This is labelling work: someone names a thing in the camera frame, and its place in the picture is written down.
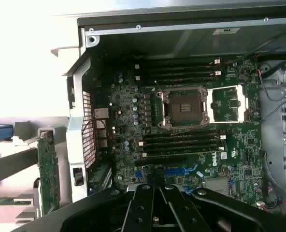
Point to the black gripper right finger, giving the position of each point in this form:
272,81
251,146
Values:
181,212

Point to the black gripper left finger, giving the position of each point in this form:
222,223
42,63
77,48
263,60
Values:
138,212

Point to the blue expansion slot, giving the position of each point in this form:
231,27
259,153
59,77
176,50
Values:
176,171

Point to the silver chipset heat sink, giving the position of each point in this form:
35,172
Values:
216,187

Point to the green motherboard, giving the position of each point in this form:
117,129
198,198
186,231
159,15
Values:
242,149

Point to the grey parts rack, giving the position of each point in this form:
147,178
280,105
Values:
63,145

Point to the CPU socket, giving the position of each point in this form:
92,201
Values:
186,106

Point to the metal socket cover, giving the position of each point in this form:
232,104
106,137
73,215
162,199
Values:
242,106

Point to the green RAM stick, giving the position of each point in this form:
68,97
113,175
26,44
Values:
3,201

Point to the blue disk caddy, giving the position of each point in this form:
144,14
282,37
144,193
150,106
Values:
0,134

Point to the open black PC case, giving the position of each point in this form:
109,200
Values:
133,41

